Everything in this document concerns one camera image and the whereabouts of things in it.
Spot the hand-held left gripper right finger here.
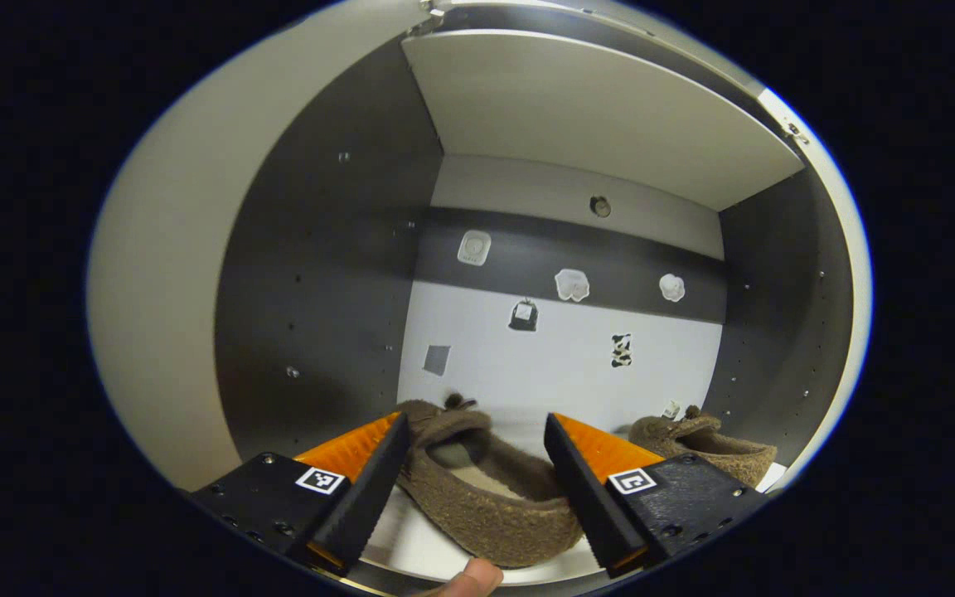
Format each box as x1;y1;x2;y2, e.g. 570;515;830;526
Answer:
543;412;768;580

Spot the beige grey shoe cabinet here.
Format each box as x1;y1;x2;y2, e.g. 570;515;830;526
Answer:
214;0;856;581

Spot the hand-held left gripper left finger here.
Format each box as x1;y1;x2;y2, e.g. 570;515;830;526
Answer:
189;411;410;579

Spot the brown fuzzy shoe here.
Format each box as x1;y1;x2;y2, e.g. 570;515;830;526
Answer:
395;396;586;569
628;405;778;488

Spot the beige cabinet door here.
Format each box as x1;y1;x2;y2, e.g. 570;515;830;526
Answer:
758;87;875;492
86;0;437;492

